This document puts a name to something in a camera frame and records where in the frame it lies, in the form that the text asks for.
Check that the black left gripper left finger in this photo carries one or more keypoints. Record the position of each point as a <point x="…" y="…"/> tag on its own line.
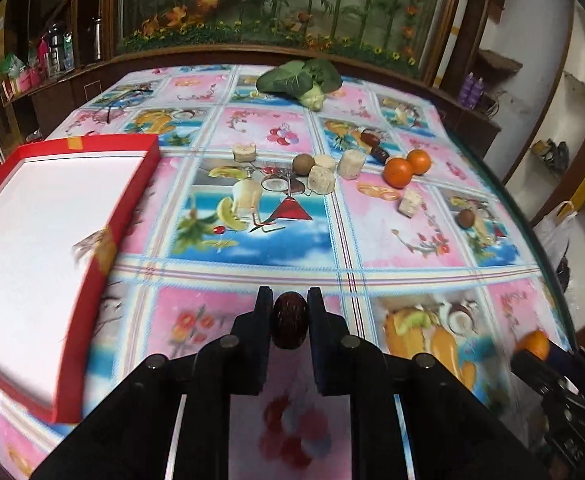
<point x="237" y="363"/>

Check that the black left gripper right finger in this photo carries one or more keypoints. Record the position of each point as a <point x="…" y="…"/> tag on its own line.
<point x="342" y="363"/>

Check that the orange mandarin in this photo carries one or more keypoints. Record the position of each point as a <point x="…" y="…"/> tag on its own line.
<point x="397" y="172"/>
<point x="536" y="343"/>
<point x="419" y="160"/>

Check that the brown kiwi fruit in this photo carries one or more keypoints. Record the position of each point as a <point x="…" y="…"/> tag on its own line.
<point x="302" y="164"/>
<point x="466" y="219"/>

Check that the white plastic bag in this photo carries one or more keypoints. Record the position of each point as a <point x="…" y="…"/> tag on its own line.
<point x="554" y="232"/>

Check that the fruit-print plastic tablecloth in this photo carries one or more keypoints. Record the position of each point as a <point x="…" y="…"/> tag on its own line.
<point x="445" y="306"/>

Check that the red box lid tray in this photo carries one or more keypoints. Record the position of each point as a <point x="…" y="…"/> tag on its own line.
<point x="64" y="206"/>

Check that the green bok choy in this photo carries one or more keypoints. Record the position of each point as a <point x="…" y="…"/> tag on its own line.
<point x="308" y="82"/>

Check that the purple bottle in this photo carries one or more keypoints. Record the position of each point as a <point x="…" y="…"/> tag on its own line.
<point x="475" y="93"/>
<point x="465" y="89"/>

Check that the steel thermos flask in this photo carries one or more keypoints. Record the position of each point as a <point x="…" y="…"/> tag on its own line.
<point x="97" y="38"/>

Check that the flower garden wall mural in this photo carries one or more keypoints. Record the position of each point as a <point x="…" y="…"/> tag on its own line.
<point x="393" y="34"/>

